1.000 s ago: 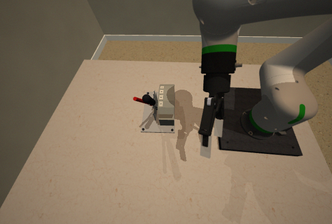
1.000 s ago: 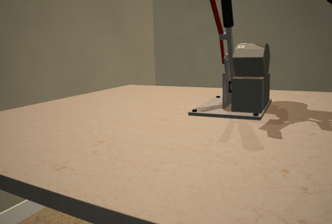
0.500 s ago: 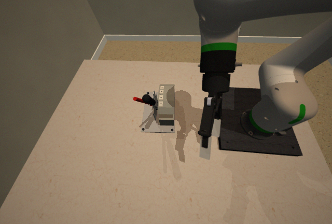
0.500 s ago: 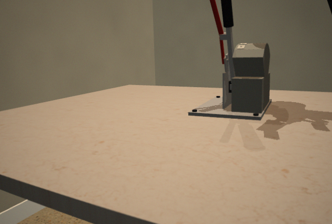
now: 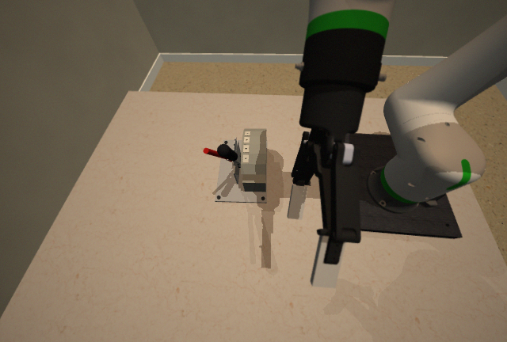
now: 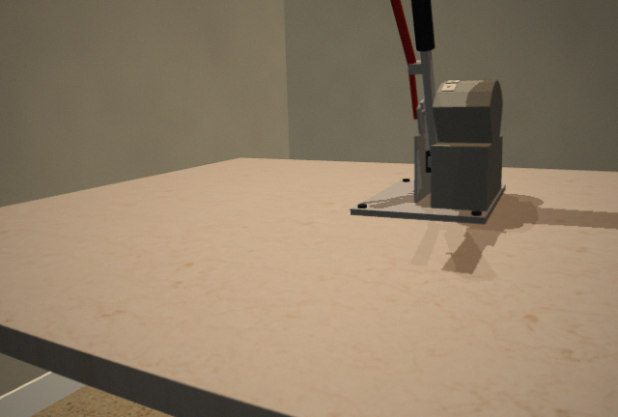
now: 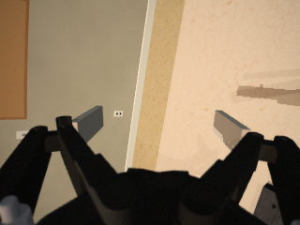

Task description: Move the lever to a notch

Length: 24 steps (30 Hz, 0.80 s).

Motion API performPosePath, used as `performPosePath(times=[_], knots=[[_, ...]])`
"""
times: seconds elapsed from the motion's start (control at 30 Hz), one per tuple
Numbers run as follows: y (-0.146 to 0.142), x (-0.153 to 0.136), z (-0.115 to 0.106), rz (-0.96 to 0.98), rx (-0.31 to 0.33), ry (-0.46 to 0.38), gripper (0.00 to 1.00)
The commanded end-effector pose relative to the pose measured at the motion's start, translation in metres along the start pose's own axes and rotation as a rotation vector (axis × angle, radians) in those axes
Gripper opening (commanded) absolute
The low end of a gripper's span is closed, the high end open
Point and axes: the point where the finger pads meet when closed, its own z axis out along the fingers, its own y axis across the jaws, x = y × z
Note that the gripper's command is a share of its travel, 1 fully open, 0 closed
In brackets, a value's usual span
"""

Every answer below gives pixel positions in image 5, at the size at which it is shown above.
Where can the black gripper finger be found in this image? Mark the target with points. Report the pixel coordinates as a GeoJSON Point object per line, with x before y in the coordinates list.
{"type": "Point", "coordinates": [302, 173]}
{"type": "Point", "coordinates": [340, 204]}

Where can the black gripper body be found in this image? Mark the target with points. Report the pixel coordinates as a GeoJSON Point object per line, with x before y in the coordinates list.
{"type": "Point", "coordinates": [334, 111]}

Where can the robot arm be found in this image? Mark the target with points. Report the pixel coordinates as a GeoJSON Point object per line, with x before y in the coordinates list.
{"type": "Point", "coordinates": [344, 48]}

